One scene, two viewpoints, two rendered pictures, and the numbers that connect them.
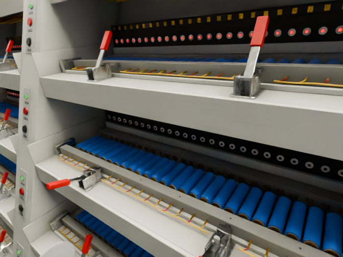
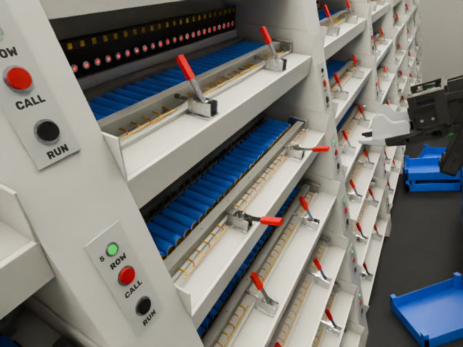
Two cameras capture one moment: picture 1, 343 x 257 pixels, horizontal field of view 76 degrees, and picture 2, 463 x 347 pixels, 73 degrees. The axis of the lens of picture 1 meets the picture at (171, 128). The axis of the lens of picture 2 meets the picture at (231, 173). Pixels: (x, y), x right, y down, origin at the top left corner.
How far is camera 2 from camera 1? 0.71 m
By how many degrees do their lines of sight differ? 83
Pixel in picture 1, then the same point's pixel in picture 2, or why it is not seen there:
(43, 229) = not seen: outside the picture
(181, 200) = (270, 158)
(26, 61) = (52, 188)
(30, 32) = (38, 107)
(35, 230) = not seen: outside the picture
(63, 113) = not seen: hidden behind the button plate
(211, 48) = (173, 52)
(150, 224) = (282, 180)
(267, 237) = (291, 135)
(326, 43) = (222, 35)
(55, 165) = (198, 279)
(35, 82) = (122, 198)
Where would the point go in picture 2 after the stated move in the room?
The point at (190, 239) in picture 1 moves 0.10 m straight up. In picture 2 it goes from (289, 164) to (280, 122)
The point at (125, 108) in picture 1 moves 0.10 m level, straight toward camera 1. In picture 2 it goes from (245, 119) to (298, 100)
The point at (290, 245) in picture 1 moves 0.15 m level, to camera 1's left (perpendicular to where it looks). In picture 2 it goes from (293, 131) to (309, 151)
